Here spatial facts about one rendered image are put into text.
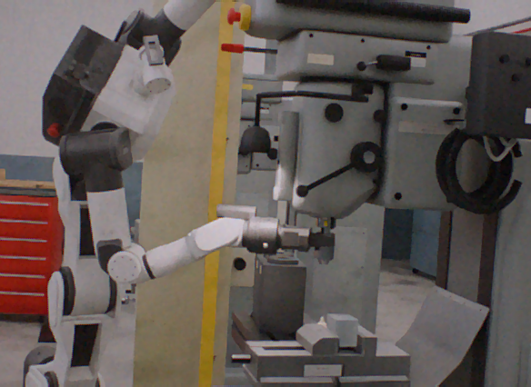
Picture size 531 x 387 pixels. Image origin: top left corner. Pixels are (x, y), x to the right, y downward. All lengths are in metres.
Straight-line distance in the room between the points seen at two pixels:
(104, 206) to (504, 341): 0.99
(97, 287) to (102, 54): 0.67
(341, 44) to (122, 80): 0.58
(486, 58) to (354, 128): 0.36
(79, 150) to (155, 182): 1.66
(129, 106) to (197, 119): 1.59
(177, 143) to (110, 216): 1.67
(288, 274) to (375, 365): 0.50
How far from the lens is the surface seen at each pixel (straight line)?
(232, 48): 1.96
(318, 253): 1.90
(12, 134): 10.87
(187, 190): 3.58
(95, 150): 1.90
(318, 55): 1.78
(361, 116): 1.83
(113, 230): 1.93
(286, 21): 1.77
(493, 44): 1.66
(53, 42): 10.91
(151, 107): 2.03
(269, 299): 2.17
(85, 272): 2.31
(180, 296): 3.63
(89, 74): 2.03
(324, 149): 1.80
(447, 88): 1.90
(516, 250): 1.92
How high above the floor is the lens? 1.45
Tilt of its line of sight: 3 degrees down
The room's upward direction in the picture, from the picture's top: 4 degrees clockwise
